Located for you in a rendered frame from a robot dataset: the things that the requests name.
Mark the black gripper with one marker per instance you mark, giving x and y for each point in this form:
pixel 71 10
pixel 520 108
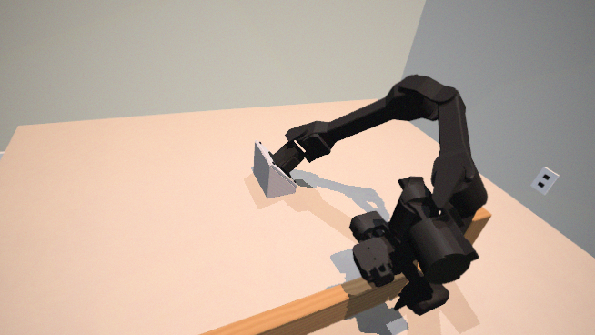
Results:
pixel 419 295

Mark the brown wooden board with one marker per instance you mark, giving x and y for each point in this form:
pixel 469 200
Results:
pixel 316 311

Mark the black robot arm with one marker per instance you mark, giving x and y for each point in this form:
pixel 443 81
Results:
pixel 437 240

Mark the brown wooden post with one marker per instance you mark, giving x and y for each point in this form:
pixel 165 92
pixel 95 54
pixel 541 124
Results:
pixel 477 224

